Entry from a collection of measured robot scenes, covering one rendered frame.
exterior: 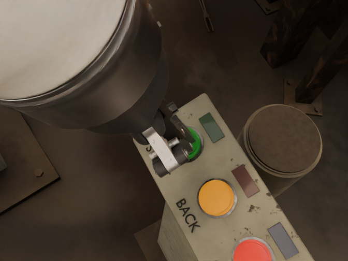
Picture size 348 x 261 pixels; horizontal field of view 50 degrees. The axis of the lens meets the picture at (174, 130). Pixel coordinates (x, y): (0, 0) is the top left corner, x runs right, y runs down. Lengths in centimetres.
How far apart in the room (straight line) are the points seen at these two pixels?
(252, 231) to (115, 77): 31
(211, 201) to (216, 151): 6
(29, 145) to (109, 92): 96
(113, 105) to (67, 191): 90
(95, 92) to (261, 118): 44
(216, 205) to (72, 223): 67
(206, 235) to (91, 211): 64
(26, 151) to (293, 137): 76
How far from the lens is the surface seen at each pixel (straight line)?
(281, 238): 44
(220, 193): 43
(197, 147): 44
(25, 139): 114
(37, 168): 110
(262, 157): 56
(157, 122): 25
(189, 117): 46
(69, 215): 106
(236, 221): 44
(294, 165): 57
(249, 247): 43
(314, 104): 126
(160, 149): 26
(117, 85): 17
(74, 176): 109
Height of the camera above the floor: 102
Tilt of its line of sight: 66 degrees down
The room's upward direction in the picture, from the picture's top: 9 degrees clockwise
